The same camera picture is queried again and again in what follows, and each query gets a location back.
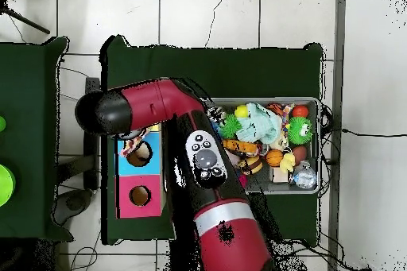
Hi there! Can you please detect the mint green cloth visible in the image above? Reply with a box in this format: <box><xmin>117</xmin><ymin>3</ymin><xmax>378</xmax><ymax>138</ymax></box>
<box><xmin>238</xmin><ymin>102</ymin><xmax>285</xmax><ymax>146</ymax></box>

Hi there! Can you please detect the black tripod leg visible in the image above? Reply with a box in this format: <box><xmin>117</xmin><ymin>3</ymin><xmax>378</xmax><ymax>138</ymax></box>
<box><xmin>0</xmin><ymin>0</ymin><xmax>52</xmax><ymax>36</ymax></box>

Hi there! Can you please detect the green cloth side table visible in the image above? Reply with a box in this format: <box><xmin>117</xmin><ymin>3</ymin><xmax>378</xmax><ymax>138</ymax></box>
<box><xmin>0</xmin><ymin>37</ymin><xmax>70</xmax><ymax>242</ymax></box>

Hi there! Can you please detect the orange bumpy toy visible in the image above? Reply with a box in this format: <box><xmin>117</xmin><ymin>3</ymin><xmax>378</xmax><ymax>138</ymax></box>
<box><xmin>225</xmin><ymin>139</ymin><xmax>261</xmax><ymax>157</ymax></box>

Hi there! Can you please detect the bright green cup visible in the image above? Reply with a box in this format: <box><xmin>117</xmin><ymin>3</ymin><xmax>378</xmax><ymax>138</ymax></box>
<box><xmin>0</xmin><ymin>163</ymin><xmax>17</xmax><ymax>208</ymax></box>

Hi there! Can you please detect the clear mesh bin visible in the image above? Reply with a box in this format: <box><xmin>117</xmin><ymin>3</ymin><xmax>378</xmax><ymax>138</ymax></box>
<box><xmin>206</xmin><ymin>96</ymin><xmax>324</xmax><ymax>196</ymax></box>

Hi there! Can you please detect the yellow ball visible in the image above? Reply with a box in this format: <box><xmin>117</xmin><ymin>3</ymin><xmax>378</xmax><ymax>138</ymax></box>
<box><xmin>234</xmin><ymin>104</ymin><xmax>251</xmax><ymax>119</ymax></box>

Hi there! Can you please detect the dark green table cloth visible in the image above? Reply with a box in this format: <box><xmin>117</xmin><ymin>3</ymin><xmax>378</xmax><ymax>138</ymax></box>
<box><xmin>100</xmin><ymin>34</ymin><xmax>325</xmax><ymax>246</ymax></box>

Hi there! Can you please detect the black upright panel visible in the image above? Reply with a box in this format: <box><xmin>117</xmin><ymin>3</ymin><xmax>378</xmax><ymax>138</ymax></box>
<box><xmin>82</xmin><ymin>76</ymin><xmax>102</xmax><ymax>191</ymax></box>

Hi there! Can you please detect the brown plush teddy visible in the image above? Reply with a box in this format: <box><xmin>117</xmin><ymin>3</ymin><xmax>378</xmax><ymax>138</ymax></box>
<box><xmin>118</xmin><ymin>130</ymin><xmax>153</xmax><ymax>160</ymax></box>

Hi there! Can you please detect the green spiky ball with eyes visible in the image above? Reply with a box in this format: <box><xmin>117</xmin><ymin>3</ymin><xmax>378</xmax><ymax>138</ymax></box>
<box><xmin>287</xmin><ymin>115</ymin><xmax>315</xmax><ymax>145</ymax></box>

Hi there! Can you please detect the wooden box with three holes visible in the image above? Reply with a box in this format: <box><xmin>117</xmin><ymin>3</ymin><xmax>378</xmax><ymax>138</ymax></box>
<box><xmin>112</xmin><ymin>124</ymin><xmax>169</xmax><ymax>221</ymax></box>

